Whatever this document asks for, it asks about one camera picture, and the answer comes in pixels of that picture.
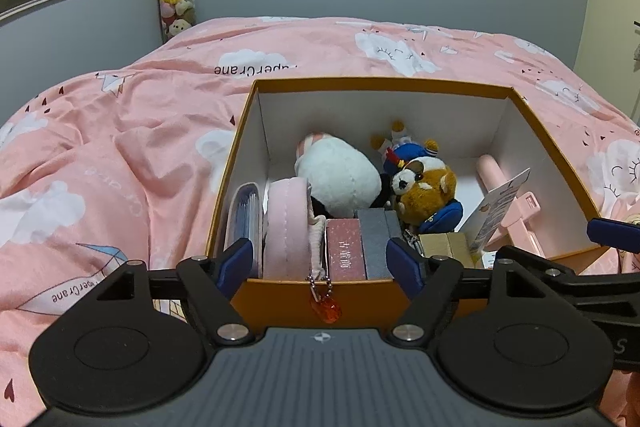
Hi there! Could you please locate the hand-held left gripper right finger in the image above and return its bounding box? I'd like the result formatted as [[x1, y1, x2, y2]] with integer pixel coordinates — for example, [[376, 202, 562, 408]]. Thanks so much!
[[385, 238, 548, 344]]

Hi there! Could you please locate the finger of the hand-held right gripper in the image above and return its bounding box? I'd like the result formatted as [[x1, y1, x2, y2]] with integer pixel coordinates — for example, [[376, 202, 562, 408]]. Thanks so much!
[[500, 245, 640, 308], [587, 218, 640, 253]]

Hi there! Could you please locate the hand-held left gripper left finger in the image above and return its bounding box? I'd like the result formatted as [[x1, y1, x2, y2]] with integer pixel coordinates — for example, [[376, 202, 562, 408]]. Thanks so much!
[[95, 238, 256, 344]]

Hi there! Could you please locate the dark grey box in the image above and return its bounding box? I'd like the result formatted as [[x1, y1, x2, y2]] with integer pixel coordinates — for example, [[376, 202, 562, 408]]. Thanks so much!
[[357, 208, 404, 281]]

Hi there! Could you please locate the small maroon box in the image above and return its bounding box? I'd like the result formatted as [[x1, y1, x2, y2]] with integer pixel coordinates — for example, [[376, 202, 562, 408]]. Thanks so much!
[[325, 218, 369, 283]]

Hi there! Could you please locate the orange cardboard box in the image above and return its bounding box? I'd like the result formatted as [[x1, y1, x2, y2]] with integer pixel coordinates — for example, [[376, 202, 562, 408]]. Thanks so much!
[[205, 77, 603, 330]]

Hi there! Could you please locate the blue flat case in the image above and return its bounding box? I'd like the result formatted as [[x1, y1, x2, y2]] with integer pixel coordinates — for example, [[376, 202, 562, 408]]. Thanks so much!
[[225, 183, 264, 280]]

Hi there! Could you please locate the small tan box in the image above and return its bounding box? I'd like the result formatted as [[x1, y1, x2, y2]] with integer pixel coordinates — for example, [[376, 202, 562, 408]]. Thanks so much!
[[419, 232, 477, 270]]

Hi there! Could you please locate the pink round case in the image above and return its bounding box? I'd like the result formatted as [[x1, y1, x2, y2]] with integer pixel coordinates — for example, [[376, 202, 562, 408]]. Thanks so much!
[[262, 177, 314, 281]]

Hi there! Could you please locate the brown dog plush toy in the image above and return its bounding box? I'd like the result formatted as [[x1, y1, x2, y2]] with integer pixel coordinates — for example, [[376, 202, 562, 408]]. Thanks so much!
[[382, 139, 464, 235]]

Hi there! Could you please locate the white plush toy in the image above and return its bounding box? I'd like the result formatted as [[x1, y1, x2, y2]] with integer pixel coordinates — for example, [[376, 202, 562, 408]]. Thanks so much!
[[294, 132, 396, 219]]

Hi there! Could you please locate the white paper tag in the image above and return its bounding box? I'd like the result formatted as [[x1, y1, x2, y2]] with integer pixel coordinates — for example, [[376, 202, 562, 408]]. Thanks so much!
[[467, 167, 532, 254]]

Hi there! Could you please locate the pink plastic stick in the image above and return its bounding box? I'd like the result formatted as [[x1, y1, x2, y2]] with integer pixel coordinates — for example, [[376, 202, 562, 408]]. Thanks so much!
[[475, 154, 544, 259]]

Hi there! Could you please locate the small plush with yellow horns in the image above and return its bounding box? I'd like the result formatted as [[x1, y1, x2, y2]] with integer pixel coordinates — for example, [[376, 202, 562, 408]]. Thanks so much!
[[370, 120, 418, 158]]

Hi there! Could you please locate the pink printed blanket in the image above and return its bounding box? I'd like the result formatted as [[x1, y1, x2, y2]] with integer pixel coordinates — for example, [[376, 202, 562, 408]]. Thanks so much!
[[0, 16, 640, 427]]

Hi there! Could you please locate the red keychain charm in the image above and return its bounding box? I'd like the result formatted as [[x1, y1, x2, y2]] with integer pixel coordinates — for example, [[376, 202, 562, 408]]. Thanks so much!
[[306, 274, 344, 324]]

